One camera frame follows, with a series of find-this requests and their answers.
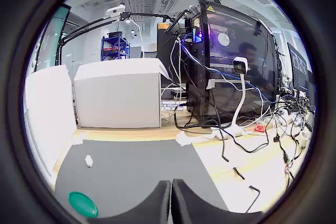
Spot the round green lid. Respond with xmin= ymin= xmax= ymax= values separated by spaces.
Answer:
xmin=68 ymin=191 xmax=99 ymax=219

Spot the dark grey mat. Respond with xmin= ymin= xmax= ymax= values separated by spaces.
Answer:
xmin=54 ymin=140 xmax=232 ymax=219

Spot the white tape piece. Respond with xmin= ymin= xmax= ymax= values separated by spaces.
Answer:
xmin=175 ymin=132 xmax=194 ymax=147

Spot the grey-white partition box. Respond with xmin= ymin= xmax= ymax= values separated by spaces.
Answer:
xmin=73 ymin=58 xmax=171 ymax=130

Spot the white tape roll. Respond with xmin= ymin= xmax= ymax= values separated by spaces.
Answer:
xmin=298 ymin=130 xmax=310 ymax=149

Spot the white partition panel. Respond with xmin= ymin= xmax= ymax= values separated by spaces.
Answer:
xmin=24 ymin=65 xmax=78 ymax=177

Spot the black glass computer tower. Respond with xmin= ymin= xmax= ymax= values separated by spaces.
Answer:
xmin=185 ymin=0 xmax=279 ymax=128

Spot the blue metal shelf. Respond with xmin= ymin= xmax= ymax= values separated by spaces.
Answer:
xmin=101 ymin=33 xmax=131 ymax=63

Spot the black cabinet with orange label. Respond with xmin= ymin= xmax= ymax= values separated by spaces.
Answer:
xmin=157 ymin=22 xmax=174 ymax=52

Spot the black computer monitor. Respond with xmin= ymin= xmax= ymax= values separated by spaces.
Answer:
xmin=287 ymin=42 xmax=316 ymax=94

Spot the teal standing screen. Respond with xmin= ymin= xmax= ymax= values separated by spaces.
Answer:
xmin=33 ymin=3 xmax=72 ymax=73

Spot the short black cable piece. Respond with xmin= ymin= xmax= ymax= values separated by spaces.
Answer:
xmin=233 ymin=167 xmax=246 ymax=180

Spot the black cable with plug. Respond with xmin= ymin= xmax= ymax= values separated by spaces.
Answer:
xmin=218 ymin=126 xmax=230 ymax=163

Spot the black hooked cable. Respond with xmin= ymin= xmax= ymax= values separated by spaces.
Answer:
xmin=245 ymin=185 xmax=261 ymax=214

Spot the white gooseneck camera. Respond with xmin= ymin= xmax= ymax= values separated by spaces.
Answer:
xmin=211 ymin=56 xmax=249 ymax=138

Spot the white cable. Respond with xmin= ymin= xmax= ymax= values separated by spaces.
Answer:
xmin=160 ymin=39 xmax=185 ymax=131

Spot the white overhead camera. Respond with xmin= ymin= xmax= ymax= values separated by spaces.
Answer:
xmin=105 ymin=3 xmax=125 ymax=22

